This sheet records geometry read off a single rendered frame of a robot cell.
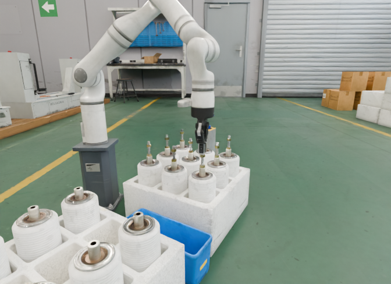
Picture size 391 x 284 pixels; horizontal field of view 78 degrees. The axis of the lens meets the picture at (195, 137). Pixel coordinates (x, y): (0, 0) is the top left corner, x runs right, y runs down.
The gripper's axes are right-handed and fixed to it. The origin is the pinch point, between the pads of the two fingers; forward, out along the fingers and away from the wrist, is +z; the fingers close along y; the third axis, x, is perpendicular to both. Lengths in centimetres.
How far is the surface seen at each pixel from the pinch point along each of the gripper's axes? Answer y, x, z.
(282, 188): 48, -35, 35
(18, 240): -38, 36, 13
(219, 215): -4.4, -6.9, 22.1
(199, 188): -4.8, -0.1, 12.6
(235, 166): 19.0, -10.7, 13.0
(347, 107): 348, -171, 29
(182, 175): 1.2, 7.1, 11.1
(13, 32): 425, 524, -109
